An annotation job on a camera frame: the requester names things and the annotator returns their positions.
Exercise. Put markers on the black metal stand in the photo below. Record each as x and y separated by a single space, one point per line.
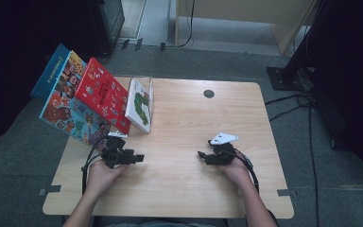
288 78

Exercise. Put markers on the black round table grommet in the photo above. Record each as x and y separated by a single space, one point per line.
208 93

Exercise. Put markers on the person's right hand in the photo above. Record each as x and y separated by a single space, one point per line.
239 175

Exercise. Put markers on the dark curtain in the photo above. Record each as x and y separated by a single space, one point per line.
6 47
353 78

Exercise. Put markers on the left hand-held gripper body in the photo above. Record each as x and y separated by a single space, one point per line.
115 154

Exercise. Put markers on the black tape strip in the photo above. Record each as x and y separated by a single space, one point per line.
125 44
162 46

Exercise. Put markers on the person's left hand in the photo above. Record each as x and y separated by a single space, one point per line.
100 178

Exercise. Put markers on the grey tape piece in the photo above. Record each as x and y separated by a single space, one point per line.
50 189
286 192

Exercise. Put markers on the dark blue picture book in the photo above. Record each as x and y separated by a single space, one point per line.
52 72

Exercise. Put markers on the colourful monster picture book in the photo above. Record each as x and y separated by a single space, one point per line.
66 110

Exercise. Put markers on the clear acrylic book rack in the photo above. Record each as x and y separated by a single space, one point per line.
153 94

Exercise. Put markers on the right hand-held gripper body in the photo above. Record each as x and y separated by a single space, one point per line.
225 154

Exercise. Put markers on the white caterpillar board book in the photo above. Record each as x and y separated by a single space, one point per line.
138 107

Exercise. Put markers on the black cabinet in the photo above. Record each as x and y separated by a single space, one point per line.
107 25

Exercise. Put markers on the light wooden furniture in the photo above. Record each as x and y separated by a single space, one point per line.
233 8

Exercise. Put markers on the red picture book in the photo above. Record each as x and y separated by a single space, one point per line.
104 94

